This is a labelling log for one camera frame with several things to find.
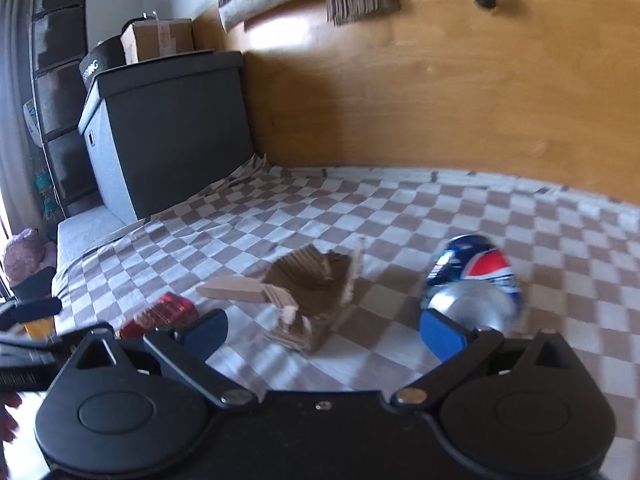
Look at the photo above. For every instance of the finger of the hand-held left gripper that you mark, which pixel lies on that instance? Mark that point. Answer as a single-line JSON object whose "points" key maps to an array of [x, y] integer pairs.
{"points": [[30, 310]]}

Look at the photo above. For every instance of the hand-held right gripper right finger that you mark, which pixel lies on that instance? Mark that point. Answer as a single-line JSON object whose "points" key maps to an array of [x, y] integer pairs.
{"points": [[441, 335]]}

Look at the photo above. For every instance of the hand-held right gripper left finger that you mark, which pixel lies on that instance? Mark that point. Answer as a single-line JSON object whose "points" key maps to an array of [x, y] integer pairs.
{"points": [[207, 332]]}

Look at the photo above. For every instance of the red plastic packet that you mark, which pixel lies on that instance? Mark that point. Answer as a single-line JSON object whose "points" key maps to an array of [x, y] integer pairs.
{"points": [[160, 310]]}

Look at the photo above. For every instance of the blue soda can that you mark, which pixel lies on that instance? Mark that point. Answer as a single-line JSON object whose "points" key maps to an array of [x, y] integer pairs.
{"points": [[480, 260]]}

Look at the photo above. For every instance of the torn cardboard piece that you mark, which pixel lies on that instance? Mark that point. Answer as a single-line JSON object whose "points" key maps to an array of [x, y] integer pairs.
{"points": [[310, 305]]}

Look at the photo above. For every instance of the person's left hand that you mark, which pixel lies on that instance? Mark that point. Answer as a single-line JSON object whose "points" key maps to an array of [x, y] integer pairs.
{"points": [[9, 415]]}

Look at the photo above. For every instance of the dark blue basin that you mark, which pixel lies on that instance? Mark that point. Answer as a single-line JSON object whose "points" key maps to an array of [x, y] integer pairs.
{"points": [[35, 282]]}

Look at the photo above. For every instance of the pink bag on dark box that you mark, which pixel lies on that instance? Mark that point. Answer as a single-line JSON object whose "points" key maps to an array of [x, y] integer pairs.
{"points": [[25, 255]]}

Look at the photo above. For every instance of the grey seat cushion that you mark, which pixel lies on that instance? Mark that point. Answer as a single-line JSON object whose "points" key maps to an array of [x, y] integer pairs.
{"points": [[85, 235]]}

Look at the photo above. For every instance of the green netted bottle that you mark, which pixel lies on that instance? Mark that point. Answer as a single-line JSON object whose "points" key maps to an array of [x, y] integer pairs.
{"points": [[46, 200]]}

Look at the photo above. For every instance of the brown checkered blanket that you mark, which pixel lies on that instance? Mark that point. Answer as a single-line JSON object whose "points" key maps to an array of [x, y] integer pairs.
{"points": [[400, 220]]}

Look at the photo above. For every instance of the grey curtain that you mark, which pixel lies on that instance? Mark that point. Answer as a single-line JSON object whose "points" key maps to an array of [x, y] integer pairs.
{"points": [[15, 110]]}

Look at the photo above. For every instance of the grey fabric storage box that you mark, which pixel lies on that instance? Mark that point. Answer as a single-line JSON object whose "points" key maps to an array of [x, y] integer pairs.
{"points": [[175, 125]]}

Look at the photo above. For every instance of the black felt bag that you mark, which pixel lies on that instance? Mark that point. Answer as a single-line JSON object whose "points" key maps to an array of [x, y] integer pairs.
{"points": [[102, 62]]}

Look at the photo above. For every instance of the black drawer tower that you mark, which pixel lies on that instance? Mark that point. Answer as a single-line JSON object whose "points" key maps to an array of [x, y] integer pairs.
{"points": [[65, 35]]}

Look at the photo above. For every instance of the brown cardboard box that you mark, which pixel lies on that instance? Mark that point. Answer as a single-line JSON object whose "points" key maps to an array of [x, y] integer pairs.
{"points": [[157, 40]]}

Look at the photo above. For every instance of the brown fringed bag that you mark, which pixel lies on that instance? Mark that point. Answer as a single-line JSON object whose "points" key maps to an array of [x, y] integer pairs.
{"points": [[362, 2]]}

